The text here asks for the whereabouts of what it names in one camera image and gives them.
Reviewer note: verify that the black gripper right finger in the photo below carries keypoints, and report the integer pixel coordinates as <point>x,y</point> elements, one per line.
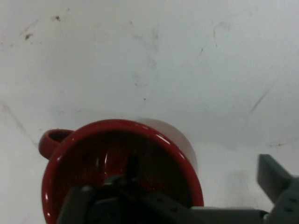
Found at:
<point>278,184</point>

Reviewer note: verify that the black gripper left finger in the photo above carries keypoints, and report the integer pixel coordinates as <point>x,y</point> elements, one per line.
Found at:
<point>112,205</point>

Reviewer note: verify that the red ceramic mug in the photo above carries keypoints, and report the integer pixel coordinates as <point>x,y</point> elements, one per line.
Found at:
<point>81,151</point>

